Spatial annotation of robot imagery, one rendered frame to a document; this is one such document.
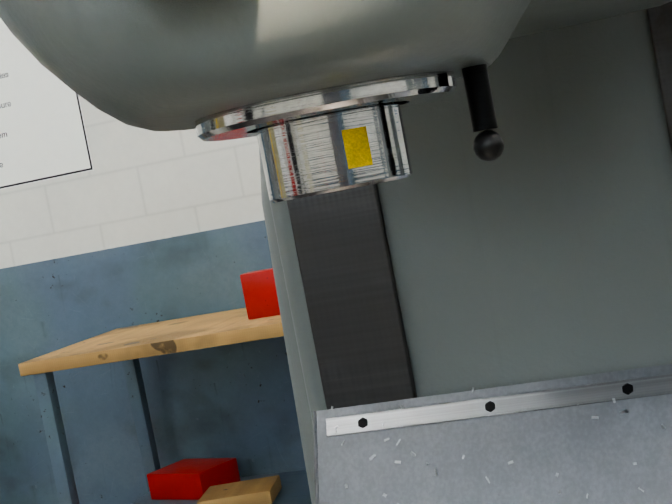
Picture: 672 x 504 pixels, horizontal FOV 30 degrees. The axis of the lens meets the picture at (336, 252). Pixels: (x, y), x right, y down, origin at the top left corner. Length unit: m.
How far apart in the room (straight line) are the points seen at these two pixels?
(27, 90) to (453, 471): 4.64
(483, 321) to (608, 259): 0.09
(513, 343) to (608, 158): 0.13
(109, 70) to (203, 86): 0.03
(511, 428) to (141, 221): 4.39
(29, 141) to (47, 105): 0.17
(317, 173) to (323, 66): 0.06
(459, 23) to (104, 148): 4.84
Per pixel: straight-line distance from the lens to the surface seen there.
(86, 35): 0.35
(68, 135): 5.24
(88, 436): 5.37
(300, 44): 0.33
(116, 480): 5.36
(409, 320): 0.80
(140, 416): 5.08
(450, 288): 0.79
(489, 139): 0.39
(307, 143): 0.39
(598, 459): 0.77
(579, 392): 0.78
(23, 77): 5.34
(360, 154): 0.39
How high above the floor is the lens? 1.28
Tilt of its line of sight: 3 degrees down
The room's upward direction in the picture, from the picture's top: 11 degrees counter-clockwise
